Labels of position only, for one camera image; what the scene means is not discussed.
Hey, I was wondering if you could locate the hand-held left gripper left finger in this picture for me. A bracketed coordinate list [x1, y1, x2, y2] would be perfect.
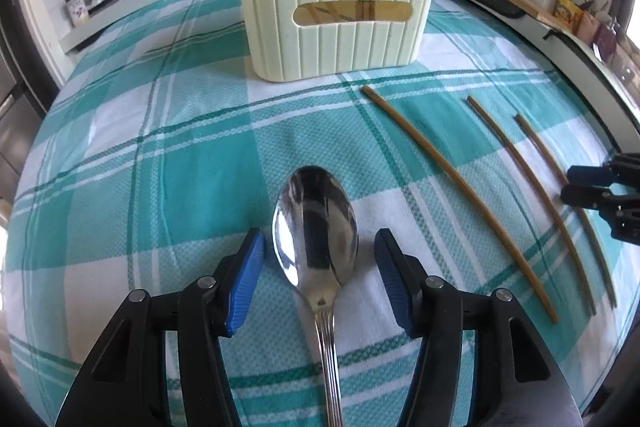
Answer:
[54, 228, 267, 427]

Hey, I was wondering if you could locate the black curved rim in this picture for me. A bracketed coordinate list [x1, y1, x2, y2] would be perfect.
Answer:
[542, 28, 640, 128]

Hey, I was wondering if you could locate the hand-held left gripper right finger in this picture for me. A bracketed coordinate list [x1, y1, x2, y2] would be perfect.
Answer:
[374, 228, 585, 427]

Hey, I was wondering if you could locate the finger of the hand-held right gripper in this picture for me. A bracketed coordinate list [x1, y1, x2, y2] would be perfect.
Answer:
[560, 185, 621, 212]
[567, 154, 640, 188]

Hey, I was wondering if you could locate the yellow snack packet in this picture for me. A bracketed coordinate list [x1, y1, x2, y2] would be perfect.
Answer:
[555, 0, 584, 30]

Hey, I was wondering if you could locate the spice jar with black lid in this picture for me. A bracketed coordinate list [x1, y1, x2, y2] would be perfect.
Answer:
[64, 0, 88, 28]

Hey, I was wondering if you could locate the teal plaid tablecloth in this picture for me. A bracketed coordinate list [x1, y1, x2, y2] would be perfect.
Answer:
[4, 0, 640, 427]

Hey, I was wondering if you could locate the silver metal spoon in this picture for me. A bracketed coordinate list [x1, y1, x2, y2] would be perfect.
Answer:
[271, 165, 359, 427]

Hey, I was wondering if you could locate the pink packet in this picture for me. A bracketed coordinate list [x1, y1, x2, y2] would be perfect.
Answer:
[577, 9, 601, 42]

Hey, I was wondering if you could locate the wooden chopstick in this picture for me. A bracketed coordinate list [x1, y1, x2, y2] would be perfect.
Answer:
[466, 96, 598, 317]
[361, 85, 559, 324]
[515, 113, 619, 309]

